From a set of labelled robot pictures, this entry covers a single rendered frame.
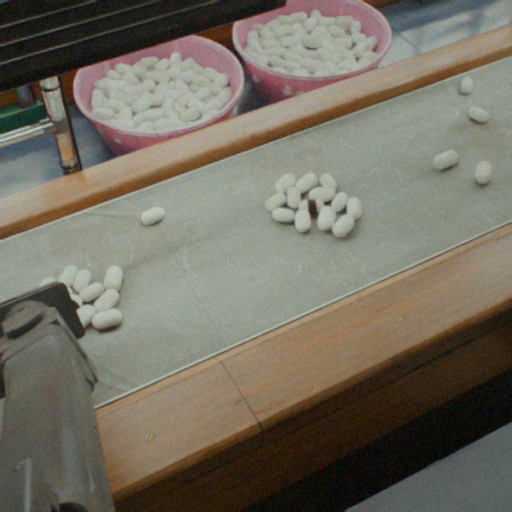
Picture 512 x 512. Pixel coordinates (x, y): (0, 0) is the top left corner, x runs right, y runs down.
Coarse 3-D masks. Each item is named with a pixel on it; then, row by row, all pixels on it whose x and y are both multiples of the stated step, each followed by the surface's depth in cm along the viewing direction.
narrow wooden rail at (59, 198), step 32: (416, 64) 122; (448, 64) 122; (480, 64) 125; (320, 96) 117; (352, 96) 117; (384, 96) 119; (224, 128) 112; (256, 128) 112; (288, 128) 113; (128, 160) 107; (160, 160) 107; (192, 160) 108; (32, 192) 103; (64, 192) 103; (96, 192) 103; (128, 192) 106; (0, 224) 99; (32, 224) 101
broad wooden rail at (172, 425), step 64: (448, 256) 95; (320, 320) 88; (384, 320) 88; (448, 320) 88; (192, 384) 83; (256, 384) 83; (320, 384) 82; (384, 384) 87; (448, 384) 97; (128, 448) 78; (192, 448) 78; (256, 448) 82; (320, 448) 91
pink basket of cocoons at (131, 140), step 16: (160, 48) 129; (176, 48) 129; (208, 48) 127; (224, 48) 125; (96, 64) 124; (112, 64) 127; (128, 64) 129; (208, 64) 128; (224, 64) 125; (80, 80) 121; (96, 80) 125; (240, 80) 119; (80, 96) 119; (224, 112) 114; (96, 128) 118; (112, 128) 112; (192, 128) 112; (112, 144) 118; (128, 144) 115; (144, 144) 114
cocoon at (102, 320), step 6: (102, 312) 90; (108, 312) 90; (114, 312) 90; (96, 318) 90; (102, 318) 89; (108, 318) 90; (114, 318) 90; (120, 318) 90; (96, 324) 90; (102, 324) 90; (108, 324) 90; (114, 324) 90
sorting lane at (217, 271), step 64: (320, 128) 115; (384, 128) 115; (448, 128) 115; (192, 192) 106; (256, 192) 106; (384, 192) 106; (448, 192) 106; (0, 256) 99; (64, 256) 99; (128, 256) 99; (192, 256) 98; (256, 256) 98; (320, 256) 98; (384, 256) 98; (128, 320) 92; (192, 320) 91; (256, 320) 91; (128, 384) 86
